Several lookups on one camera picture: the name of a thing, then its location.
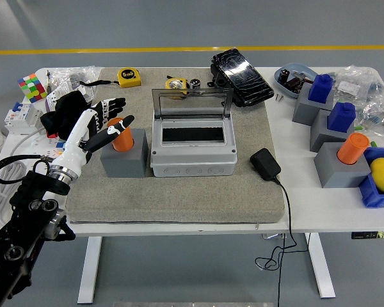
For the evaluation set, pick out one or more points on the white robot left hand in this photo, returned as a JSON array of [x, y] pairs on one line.
[[75, 140]]

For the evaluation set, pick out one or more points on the orange cylinder battery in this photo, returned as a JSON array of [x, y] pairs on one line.
[[352, 148], [121, 142]]

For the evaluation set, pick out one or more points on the smoked transparent box lid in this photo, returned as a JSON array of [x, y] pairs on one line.
[[192, 107]]

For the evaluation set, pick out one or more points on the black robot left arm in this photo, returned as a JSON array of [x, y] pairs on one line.
[[19, 230]]

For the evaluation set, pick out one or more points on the grey electrical junction box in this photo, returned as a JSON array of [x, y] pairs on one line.
[[192, 163]]

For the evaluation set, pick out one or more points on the grey block with round hole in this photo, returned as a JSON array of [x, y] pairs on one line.
[[124, 166]]

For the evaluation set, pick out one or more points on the white circuit breaker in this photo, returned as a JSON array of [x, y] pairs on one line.
[[19, 118]]

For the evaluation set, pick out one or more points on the thin metal screwdriver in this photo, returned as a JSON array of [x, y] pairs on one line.
[[48, 78]]

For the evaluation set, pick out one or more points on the large colourful puzzle cube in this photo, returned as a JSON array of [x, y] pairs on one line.
[[32, 88]]

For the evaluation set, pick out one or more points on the square yellow tape measure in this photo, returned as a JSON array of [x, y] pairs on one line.
[[129, 78]]

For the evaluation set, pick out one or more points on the round yellow tape measure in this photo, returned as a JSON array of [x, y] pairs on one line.
[[174, 83]]

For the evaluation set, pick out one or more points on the grey-brown table mat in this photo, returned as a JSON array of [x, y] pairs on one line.
[[179, 198]]

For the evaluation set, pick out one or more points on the white table leg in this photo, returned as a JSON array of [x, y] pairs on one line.
[[89, 272], [321, 268]]

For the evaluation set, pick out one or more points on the black capacitor with silver band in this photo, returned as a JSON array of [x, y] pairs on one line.
[[195, 83]]

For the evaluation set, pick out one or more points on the black wrapped flat device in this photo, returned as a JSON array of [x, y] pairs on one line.
[[243, 80]]

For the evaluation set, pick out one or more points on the black power adapter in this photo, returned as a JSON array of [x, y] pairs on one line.
[[265, 164]]

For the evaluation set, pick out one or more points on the dark brown capacitor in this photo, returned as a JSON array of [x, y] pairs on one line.
[[294, 84]]

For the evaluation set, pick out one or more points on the blue-grey oval dish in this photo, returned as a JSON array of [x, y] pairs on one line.
[[294, 68]]

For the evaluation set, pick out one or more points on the grey block holder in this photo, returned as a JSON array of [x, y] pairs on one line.
[[304, 108], [332, 172], [320, 134]]

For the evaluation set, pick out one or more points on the blue bottle-shaped block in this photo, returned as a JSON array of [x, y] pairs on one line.
[[340, 116], [320, 88]]

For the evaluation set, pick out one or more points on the clear plastic parts bag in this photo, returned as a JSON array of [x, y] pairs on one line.
[[379, 116], [355, 83]]

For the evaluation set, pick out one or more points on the blue plastic bin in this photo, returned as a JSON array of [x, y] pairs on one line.
[[371, 192]]

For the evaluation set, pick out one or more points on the black table control panel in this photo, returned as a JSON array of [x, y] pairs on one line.
[[371, 235]]

